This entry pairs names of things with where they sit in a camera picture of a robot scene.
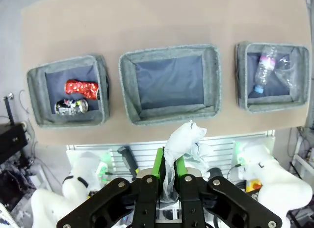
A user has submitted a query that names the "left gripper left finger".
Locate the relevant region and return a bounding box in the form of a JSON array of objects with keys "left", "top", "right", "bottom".
[{"left": 56, "top": 147, "right": 164, "bottom": 228}]

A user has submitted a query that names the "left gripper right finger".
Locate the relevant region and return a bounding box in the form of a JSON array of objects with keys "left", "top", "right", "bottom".
[{"left": 174, "top": 156, "right": 283, "bottom": 228}]

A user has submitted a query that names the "white paper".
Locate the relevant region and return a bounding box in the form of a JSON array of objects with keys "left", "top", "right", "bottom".
[{"left": 162, "top": 120, "right": 214, "bottom": 207}]

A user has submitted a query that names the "crushed black Pepsi can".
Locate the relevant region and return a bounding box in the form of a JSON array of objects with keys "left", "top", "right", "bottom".
[{"left": 54, "top": 98, "right": 89, "bottom": 116}]

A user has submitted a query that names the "crushed red can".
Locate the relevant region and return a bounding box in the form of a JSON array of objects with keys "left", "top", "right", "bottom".
[{"left": 64, "top": 79, "right": 100, "bottom": 100}]

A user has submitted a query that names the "clear bottle with pink label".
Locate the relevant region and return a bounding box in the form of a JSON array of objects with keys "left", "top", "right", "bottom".
[{"left": 253, "top": 45, "right": 279, "bottom": 94}]

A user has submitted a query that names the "black cylindrical cup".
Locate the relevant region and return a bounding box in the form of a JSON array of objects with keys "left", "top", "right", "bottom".
[{"left": 208, "top": 167, "right": 223, "bottom": 181}]

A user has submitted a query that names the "yellow emergency stop button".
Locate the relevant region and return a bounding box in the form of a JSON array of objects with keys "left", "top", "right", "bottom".
[{"left": 245, "top": 179, "right": 262, "bottom": 194}]

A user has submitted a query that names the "black handheld device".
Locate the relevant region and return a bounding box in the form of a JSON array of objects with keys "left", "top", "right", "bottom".
[{"left": 117, "top": 146, "right": 141, "bottom": 177}]

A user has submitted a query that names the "grey fabric basket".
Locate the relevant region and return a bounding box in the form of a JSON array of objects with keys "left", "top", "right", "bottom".
[
  {"left": 235, "top": 41, "right": 311, "bottom": 114},
  {"left": 26, "top": 54, "right": 111, "bottom": 127},
  {"left": 118, "top": 44, "right": 222, "bottom": 126}
]

